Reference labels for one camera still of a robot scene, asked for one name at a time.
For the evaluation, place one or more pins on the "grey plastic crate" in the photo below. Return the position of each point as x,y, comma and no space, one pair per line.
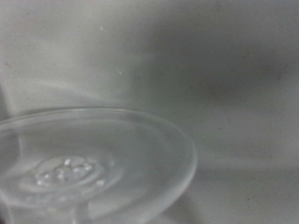
218,46

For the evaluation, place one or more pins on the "clear wine glass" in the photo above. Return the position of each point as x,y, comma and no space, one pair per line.
62,174

